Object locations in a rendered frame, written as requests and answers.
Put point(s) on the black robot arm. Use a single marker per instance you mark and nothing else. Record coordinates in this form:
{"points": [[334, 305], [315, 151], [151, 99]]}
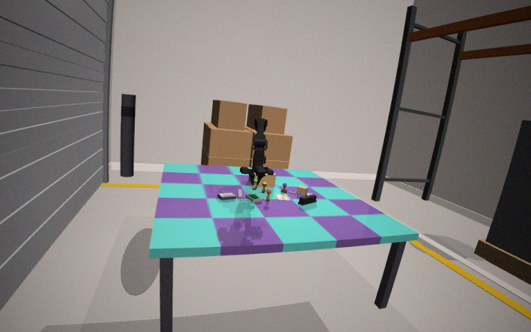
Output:
{"points": [[260, 144]]}

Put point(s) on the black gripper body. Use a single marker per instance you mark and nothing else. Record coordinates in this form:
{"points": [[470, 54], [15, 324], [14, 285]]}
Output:
{"points": [[245, 170]]}

